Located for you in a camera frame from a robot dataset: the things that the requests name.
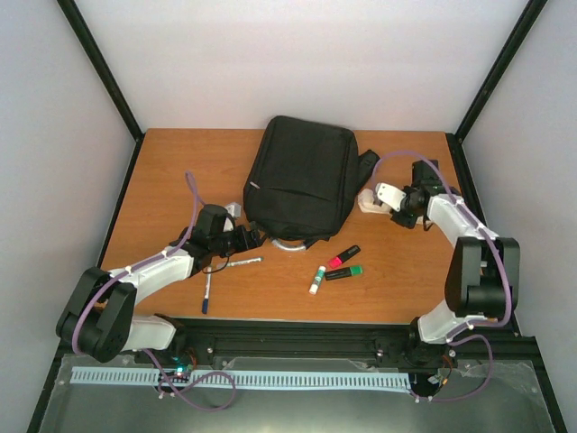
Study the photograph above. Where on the left black frame post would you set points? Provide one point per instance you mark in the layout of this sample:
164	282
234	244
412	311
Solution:
85	37

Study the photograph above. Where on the right black frame post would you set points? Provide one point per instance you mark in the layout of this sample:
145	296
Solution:
507	53

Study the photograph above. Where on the white green glue stick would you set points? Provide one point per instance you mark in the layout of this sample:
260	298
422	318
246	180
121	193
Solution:
317	280

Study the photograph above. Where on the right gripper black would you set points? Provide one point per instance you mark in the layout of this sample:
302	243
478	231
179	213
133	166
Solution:
407	222

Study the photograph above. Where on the black student backpack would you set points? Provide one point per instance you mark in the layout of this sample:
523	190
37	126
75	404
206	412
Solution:
304	181

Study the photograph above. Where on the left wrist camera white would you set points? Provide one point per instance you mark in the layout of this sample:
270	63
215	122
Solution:
234	209

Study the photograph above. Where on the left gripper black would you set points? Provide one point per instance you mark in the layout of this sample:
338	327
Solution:
245	244

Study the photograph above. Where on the green highlighter marker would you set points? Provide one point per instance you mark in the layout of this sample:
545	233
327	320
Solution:
345	272

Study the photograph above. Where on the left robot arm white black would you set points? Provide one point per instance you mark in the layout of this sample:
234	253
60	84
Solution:
140	288

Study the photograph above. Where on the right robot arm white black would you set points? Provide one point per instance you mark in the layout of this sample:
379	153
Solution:
481	285

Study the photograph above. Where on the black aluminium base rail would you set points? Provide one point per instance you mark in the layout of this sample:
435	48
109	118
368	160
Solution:
210	341

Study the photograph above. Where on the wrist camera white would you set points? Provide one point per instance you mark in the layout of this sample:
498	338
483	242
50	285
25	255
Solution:
234	209
388	195

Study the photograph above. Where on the pink highlighter marker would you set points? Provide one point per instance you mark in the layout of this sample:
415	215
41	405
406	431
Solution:
344	256

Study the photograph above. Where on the black frame post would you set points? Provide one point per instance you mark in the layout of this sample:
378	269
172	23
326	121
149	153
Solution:
85	37
507	53

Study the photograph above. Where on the blue whiteboard marker pen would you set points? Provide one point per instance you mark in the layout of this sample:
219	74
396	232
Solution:
205	302

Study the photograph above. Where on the light blue cable duct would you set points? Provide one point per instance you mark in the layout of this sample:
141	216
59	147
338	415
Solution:
244	380

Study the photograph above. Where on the clear silver pen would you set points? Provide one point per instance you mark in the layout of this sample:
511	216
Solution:
245	262

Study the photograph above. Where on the beige ribbed pencil pouch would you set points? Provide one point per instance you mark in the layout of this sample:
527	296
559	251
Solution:
368	203

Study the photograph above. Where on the green lit circuit board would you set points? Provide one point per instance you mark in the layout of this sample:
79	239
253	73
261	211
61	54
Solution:
185	367

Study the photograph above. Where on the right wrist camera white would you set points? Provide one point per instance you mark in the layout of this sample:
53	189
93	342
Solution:
388	195

